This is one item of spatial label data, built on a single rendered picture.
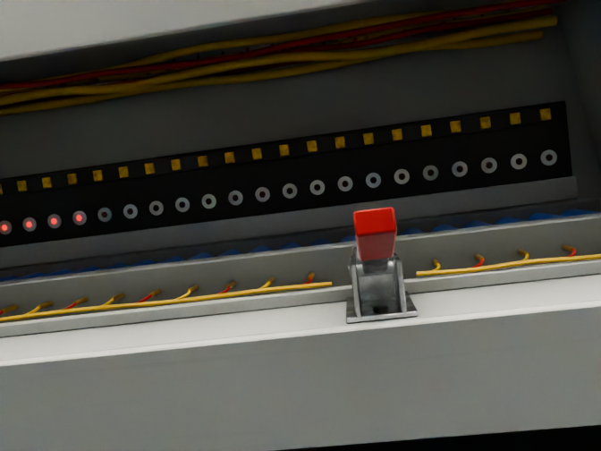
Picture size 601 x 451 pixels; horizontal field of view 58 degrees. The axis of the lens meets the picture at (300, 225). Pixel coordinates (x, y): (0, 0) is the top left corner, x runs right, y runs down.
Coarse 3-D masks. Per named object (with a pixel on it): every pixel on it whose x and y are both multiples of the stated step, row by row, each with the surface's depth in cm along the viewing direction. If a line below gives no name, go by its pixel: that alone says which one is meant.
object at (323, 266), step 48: (432, 240) 27; (480, 240) 27; (528, 240) 26; (576, 240) 26; (0, 288) 30; (48, 288) 29; (96, 288) 29; (144, 288) 29; (192, 288) 28; (240, 288) 28; (288, 288) 26
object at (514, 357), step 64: (448, 192) 38; (512, 192) 38; (576, 192) 38; (0, 256) 42; (64, 256) 42; (192, 320) 26; (256, 320) 24; (320, 320) 22; (384, 320) 21; (448, 320) 20; (512, 320) 20; (576, 320) 20; (0, 384) 22; (64, 384) 22; (128, 384) 22; (192, 384) 21; (256, 384) 21; (320, 384) 21; (384, 384) 21; (448, 384) 20; (512, 384) 20; (576, 384) 20; (0, 448) 22; (64, 448) 22; (128, 448) 22; (192, 448) 21; (256, 448) 21
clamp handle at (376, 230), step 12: (360, 216) 16; (372, 216) 16; (384, 216) 16; (360, 228) 16; (372, 228) 16; (384, 228) 16; (396, 228) 16; (360, 240) 16; (372, 240) 16; (384, 240) 16; (360, 252) 18; (372, 252) 18; (384, 252) 18; (372, 264) 21; (384, 264) 21
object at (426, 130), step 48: (288, 144) 40; (336, 144) 39; (384, 144) 39; (432, 144) 39; (480, 144) 39; (528, 144) 38; (0, 192) 42; (48, 192) 42; (96, 192) 42; (144, 192) 41; (192, 192) 41; (336, 192) 40; (384, 192) 39; (432, 192) 39; (0, 240) 43; (48, 240) 42
